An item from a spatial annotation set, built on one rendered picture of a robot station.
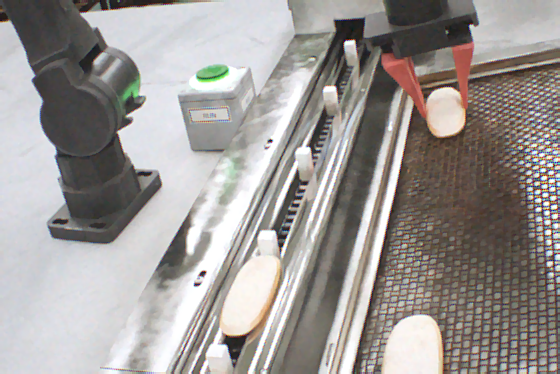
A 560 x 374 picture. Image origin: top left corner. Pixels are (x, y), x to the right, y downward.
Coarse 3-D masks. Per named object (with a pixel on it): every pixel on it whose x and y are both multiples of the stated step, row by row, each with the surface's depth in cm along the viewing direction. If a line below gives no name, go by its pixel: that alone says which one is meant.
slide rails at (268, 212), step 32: (352, 32) 108; (320, 96) 92; (352, 96) 90; (288, 160) 80; (320, 160) 79; (288, 192) 75; (320, 192) 74; (256, 224) 71; (256, 256) 67; (288, 256) 66; (224, 288) 64; (192, 352) 58; (256, 352) 56
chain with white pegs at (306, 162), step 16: (352, 48) 100; (352, 64) 101; (336, 96) 89; (320, 128) 87; (320, 144) 84; (304, 160) 77; (304, 176) 78; (288, 208) 74; (288, 224) 72; (272, 240) 65; (208, 352) 54; (224, 352) 54; (240, 352) 58; (224, 368) 54
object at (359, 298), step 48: (480, 96) 74; (432, 144) 69; (528, 144) 63; (384, 192) 64; (432, 192) 62; (528, 192) 57; (384, 240) 58; (432, 240) 57; (480, 240) 54; (528, 288) 48; (480, 336) 46; (528, 336) 44
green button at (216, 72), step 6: (210, 66) 91; (216, 66) 91; (222, 66) 90; (198, 72) 90; (204, 72) 90; (210, 72) 89; (216, 72) 89; (222, 72) 89; (228, 72) 89; (198, 78) 89; (204, 78) 88; (210, 78) 88; (216, 78) 88; (222, 78) 89
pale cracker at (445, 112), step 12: (432, 96) 75; (444, 96) 74; (456, 96) 73; (432, 108) 73; (444, 108) 72; (456, 108) 71; (432, 120) 71; (444, 120) 70; (456, 120) 69; (432, 132) 70; (444, 132) 69; (456, 132) 69
